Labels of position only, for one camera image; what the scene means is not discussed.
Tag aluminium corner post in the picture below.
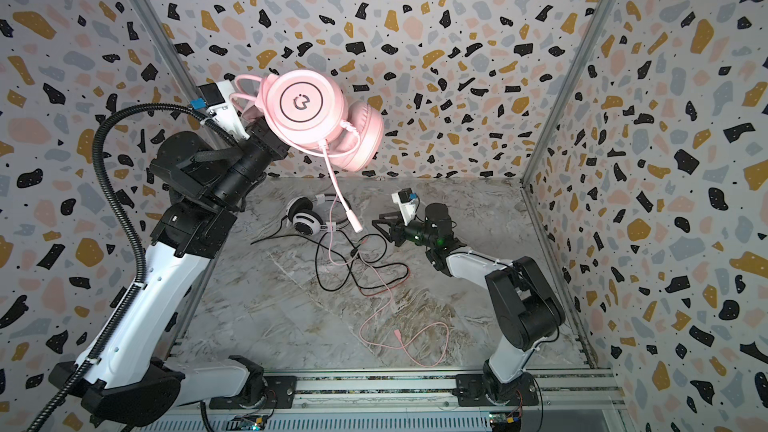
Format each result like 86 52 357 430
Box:
128 0 243 172
520 0 615 191

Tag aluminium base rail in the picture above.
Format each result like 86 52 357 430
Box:
148 368 634 431

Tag pink headphones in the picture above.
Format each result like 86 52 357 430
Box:
230 69 385 232

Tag right aluminium corner post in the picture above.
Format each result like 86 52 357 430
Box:
520 0 615 191

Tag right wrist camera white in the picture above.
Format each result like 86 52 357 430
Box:
391 188 420 225

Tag circuit board right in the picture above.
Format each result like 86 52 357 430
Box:
488 410 522 432

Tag black corrugated cable conduit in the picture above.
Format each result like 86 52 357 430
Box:
23 103 241 432

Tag left aluminium corner post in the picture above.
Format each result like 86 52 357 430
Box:
128 0 243 172

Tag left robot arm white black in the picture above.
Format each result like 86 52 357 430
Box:
29 115 289 431

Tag green circuit board left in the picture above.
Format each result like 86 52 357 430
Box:
228 415 269 431

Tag white black headphones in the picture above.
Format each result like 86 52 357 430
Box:
286 193 349 236

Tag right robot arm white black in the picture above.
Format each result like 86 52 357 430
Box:
372 203 565 405

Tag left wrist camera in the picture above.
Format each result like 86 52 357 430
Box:
191 80 248 142

